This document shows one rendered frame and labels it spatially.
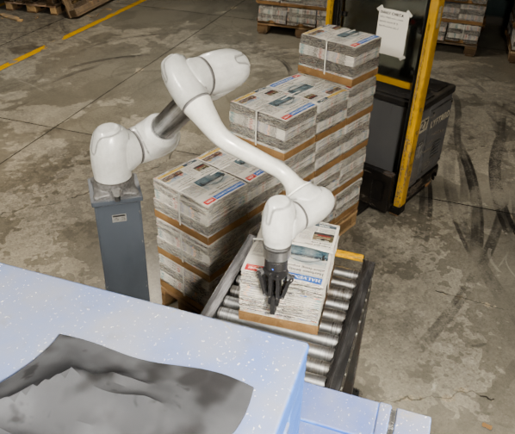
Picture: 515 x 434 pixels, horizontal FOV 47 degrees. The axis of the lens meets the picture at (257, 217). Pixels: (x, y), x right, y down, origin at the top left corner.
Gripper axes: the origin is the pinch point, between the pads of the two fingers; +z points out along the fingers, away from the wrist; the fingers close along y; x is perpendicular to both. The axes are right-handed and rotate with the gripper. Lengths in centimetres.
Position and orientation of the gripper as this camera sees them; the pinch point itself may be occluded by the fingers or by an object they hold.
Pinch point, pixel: (273, 304)
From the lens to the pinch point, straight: 202.6
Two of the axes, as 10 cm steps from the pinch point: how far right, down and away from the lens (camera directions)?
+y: -9.5, -2.0, 2.5
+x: -3.2, 5.1, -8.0
